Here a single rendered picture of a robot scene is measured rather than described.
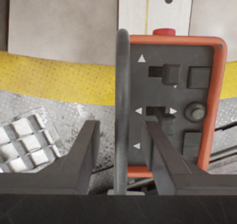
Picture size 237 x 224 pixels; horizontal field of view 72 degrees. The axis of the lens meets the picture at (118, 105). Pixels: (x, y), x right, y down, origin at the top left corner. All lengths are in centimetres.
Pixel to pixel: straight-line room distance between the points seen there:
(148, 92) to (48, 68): 92
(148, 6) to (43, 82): 88
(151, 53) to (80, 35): 53
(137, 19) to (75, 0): 45
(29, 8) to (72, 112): 60
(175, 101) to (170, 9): 18
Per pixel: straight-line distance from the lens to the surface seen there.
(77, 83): 106
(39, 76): 113
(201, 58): 25
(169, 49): 24
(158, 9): 36
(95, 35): 73
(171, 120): 18
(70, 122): 113
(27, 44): 80
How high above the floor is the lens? 102
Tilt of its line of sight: 76 degrees down
